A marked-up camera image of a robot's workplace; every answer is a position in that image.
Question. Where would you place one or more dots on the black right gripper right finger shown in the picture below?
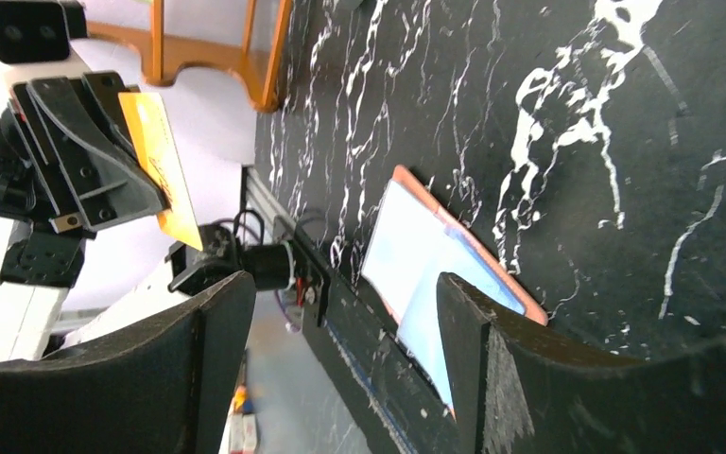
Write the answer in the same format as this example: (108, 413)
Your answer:
(520, 387)

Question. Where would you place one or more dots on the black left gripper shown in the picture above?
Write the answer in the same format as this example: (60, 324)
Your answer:
(68, 167)

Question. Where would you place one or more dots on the gold VIP card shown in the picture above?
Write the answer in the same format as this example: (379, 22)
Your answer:
(155, 147)

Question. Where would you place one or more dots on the pink leather card holder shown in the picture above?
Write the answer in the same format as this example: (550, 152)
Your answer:
(414, 240)

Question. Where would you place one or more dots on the orange wooden shelf rack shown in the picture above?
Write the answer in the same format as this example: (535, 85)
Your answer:
(163, 56)

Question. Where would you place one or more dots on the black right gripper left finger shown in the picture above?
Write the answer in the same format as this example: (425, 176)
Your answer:
(161, 385)

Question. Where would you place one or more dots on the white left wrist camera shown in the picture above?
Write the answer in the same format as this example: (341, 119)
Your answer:
(35, 39)

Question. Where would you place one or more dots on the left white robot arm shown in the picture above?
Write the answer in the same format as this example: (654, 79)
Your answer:
(35, 278)

